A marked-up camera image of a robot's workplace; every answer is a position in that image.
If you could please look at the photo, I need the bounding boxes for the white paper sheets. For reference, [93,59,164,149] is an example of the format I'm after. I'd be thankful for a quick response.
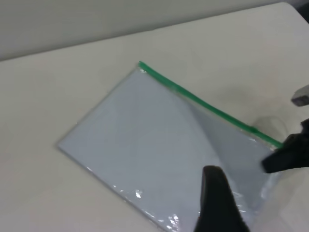
[57,70,273,232]

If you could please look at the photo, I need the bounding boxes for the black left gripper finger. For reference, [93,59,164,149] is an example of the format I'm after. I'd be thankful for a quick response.
[194,165,252,232]

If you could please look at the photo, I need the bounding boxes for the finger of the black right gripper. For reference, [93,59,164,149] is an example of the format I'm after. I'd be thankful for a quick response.
[262,118,309,174]
[291,84,309,107]

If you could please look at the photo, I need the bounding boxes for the clear plastic zip bag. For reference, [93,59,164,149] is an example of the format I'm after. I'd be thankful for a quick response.
[56,60,284,232]

